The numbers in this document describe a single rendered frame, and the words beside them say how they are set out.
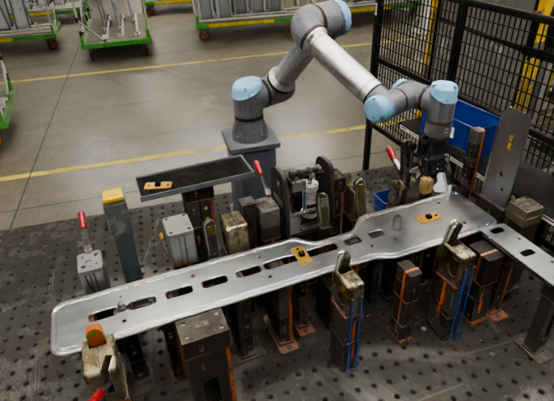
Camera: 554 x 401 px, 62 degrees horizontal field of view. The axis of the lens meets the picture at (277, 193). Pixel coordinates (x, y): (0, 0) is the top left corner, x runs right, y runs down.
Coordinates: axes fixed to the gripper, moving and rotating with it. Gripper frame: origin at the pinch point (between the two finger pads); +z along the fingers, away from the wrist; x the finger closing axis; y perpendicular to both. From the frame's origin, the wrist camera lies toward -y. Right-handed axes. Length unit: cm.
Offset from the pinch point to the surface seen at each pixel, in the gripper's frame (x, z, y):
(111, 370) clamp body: 24, 5, 103
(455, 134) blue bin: -31.8, 1.4, -35.8
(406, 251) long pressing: 10.9, 11.4, 16.2
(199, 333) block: 20, 8, 82
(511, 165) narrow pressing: 4.1, -4.5, -26.9
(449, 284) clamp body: 22.3, 18.3, 8.2
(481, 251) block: 18.6, 13.3, -5.7
